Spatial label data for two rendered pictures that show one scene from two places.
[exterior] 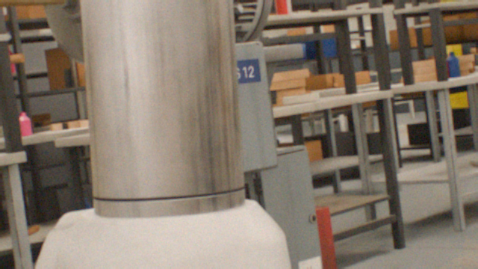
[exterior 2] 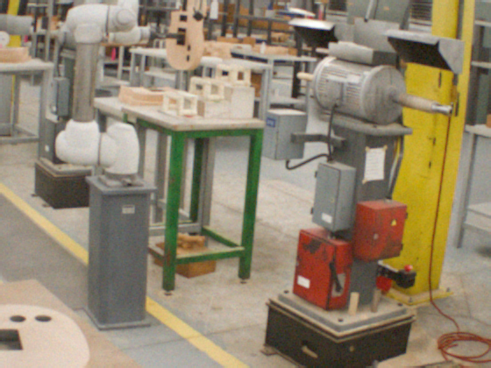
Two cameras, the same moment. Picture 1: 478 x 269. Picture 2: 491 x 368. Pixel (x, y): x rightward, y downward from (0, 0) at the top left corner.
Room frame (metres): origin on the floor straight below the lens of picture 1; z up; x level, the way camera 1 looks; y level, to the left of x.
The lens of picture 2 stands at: (1.90, -3.38, 1.60)
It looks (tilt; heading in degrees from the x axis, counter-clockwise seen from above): 13 degrees down; 97
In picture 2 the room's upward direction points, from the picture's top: 5 degrees clockwise
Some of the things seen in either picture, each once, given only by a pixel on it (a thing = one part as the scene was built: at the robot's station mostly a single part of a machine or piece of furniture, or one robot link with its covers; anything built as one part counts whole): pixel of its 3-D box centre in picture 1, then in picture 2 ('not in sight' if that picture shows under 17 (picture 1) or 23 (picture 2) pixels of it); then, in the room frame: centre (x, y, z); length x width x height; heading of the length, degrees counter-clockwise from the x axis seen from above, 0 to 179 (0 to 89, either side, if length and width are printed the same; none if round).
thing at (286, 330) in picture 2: not in sight; (338, 330); (1.95, 0.06, 0.12); 0.61 x 0.51 x 0.25; 44
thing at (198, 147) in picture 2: not in sight; (196, 183); (0.99, 1.29, 0.45); 0.05 x 0.05 x 0.90; 44
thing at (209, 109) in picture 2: not in sight; (204, 106); (1.08, 0.92, 0.98); 0.27 x 0.16 x 0.09; 132
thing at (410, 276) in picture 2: not in sight; (392, 272); (2.15, 0.03, 0.46); 0.25 x 0.07 x 0.08; 134
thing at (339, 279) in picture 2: not in sight; (337, 279); (1.90, -0.17, 0.47); 0.12 x 0.03 x 0.18; 44
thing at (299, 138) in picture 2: not in sight; (309, 137); (1.71, 0.04, 1.02); 0.19 x 0.04 x 0.04; 44
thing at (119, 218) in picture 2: not in sight; (117, 252); (0.85, 0.11, 0.35); 0.28 x 0.28 x 0.70; 37
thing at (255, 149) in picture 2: not in sight; (250, 207); (1.38, 0.89, 0.45); 0.05 x 0.05 x 0.90; 44
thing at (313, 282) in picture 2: not in sight; (323, 262); (1.83, -0.05, 0.49); 0.25 x 0.12 x 0.37; 134
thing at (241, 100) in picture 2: not in sight; (230, 99); (1.19, 1.02, 1.02); 0.27 x 0.15 x 0.17; 132
